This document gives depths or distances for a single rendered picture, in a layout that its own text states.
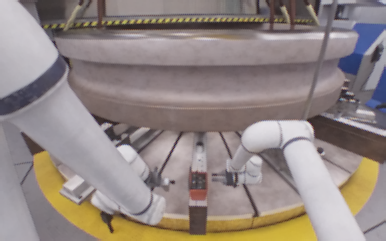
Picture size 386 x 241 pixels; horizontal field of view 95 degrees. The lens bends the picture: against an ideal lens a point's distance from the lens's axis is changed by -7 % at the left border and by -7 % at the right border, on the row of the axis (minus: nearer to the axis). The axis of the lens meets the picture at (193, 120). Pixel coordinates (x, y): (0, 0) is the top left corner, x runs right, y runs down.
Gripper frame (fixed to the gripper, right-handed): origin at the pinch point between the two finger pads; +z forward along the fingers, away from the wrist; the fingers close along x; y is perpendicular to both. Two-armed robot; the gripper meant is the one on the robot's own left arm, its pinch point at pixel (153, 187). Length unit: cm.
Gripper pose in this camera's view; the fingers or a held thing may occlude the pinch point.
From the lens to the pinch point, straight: 98.9
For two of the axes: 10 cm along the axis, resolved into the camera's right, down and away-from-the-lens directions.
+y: 0.7, -7.9, 6.1
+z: 1.7, 6.1, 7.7
